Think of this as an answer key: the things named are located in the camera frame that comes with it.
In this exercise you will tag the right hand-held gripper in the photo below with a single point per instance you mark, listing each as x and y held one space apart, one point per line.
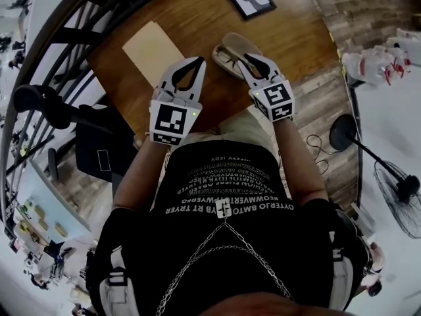
276 99

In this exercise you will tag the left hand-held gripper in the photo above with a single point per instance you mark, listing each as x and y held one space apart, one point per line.
171 120

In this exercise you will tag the beige glasses case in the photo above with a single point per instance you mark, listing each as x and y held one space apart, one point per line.
237 43

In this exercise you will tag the person's left forearm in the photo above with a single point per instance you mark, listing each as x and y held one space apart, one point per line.
141 176

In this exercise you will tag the person's right forearm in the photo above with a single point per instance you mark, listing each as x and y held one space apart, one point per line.
299 163

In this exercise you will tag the beige notebook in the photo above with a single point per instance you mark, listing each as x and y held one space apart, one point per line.
148 51

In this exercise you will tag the person's beige trousers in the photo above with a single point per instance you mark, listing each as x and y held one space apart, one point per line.
243 127

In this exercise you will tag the black standing fan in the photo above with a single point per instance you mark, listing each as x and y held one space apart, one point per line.
342 132

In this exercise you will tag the black office chair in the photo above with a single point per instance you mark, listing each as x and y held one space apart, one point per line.
98 137

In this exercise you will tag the pack of water bottles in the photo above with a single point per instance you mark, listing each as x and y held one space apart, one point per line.
371 66

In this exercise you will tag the light blue table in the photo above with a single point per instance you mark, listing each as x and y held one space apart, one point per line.
49 193

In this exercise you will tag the person's black printed t-shirt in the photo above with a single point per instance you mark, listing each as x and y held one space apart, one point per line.
230 258

